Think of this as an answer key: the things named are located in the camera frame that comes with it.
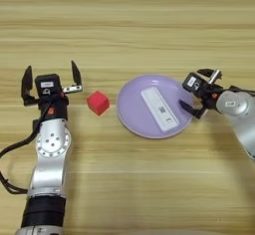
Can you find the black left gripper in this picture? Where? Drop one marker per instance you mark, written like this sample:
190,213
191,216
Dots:
56,108

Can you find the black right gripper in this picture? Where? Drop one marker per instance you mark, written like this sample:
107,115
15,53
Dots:
209,93

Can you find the white rectangular remote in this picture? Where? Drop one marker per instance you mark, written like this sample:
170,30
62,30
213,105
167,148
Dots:
159,109

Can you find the red cube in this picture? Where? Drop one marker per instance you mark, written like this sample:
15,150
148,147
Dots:
98,103

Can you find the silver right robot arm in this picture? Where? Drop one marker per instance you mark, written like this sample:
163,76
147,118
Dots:
240,119

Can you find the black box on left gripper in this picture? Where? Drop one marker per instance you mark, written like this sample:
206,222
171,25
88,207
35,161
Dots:
48,84

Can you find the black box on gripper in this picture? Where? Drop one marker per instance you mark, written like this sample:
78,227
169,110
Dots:
48,84
192,83

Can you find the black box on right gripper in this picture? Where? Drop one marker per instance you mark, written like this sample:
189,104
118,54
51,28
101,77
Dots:
192,83

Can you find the purple round plate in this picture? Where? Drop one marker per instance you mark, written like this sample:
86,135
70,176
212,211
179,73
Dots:
132,113

